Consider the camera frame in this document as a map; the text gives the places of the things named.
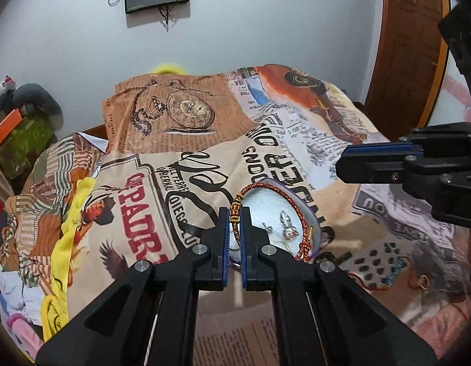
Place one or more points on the yellow cloth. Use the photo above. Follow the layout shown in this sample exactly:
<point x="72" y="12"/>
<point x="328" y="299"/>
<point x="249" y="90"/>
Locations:
<point x="65" y="236"/>

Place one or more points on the wooden door frame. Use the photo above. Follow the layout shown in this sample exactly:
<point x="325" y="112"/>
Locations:
<point x="433" y="103"/>

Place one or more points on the grey plush cushion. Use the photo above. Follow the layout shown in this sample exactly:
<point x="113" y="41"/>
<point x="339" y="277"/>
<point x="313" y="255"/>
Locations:
<point x="37" y="97"/>

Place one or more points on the dark cloth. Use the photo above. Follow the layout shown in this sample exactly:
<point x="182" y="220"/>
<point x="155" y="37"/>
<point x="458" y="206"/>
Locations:
<point x="462" y="42"/>

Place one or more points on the green box with orange item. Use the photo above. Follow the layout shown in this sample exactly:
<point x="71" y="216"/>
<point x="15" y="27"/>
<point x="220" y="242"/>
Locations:
<point x="23" y="145"/>

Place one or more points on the brown wooden door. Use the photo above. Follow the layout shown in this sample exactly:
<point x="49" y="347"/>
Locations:
<point x="407" y="45"/>

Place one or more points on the gold earring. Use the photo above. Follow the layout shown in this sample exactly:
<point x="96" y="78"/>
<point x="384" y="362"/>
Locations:
<point x="423" y="282"/>

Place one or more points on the printed blanket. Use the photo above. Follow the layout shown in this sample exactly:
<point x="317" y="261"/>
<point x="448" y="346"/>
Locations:
<point x="143" y="129"/>

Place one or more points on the small silver pendant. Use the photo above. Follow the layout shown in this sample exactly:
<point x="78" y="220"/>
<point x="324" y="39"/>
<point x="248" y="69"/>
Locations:
<point x="267" y="228"/>

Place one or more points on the white cloth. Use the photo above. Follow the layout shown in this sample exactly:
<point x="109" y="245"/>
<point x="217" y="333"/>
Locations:
<point x="18" y="289"/>

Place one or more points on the heart-shaped jewelry box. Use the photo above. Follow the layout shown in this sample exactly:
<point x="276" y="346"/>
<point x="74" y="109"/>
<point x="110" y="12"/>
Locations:
<point x="266" y="206"/>

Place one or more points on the pink cloth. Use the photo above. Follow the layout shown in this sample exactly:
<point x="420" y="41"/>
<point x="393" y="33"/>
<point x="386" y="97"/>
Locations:
<point x="23" y="329"/>

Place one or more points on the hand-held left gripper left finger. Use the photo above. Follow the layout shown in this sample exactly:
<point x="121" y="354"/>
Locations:
<point x="223" y="251"/>

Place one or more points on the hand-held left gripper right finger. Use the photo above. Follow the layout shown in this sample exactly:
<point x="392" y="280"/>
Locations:
<point x="246" y="251"/>

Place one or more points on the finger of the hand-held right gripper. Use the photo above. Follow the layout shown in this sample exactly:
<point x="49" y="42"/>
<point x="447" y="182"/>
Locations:
<point x="376" y="148"/>
<point x="372" y="169"/>

